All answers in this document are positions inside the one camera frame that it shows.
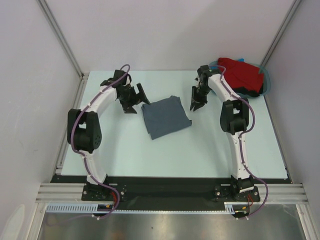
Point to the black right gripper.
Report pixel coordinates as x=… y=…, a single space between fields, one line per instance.
x=202 y=101

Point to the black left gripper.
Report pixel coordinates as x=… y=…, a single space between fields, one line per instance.
x=128 y=107

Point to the grey blue t shirt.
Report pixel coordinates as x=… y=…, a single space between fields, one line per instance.
x=164 y=117

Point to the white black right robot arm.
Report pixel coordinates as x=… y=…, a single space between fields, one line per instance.
x=234 y=121

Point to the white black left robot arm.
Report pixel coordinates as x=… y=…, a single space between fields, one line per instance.
x=84 y=132

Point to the black t shirt in basket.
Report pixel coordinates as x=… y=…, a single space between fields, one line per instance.
x=252 y=86

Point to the red t shirt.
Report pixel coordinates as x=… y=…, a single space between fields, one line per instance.
x=235 y=69

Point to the blue plastic basket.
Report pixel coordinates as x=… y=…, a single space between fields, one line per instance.
x=267 y=82

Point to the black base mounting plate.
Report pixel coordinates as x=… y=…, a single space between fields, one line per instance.
x=164 y=193

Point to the left aluminium corner post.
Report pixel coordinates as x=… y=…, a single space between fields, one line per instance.
x=57 y=31

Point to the aluminium corner post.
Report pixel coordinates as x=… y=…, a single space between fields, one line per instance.
x=281 y=31
x=57 y=31

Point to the aluminium front frame rail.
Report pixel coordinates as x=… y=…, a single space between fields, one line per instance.
x=72 y=192

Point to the slotted grey cable duct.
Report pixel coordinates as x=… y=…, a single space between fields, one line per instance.
x=102 y=209

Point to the right aluminium corner post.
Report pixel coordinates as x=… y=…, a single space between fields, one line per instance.
x=281 y=31

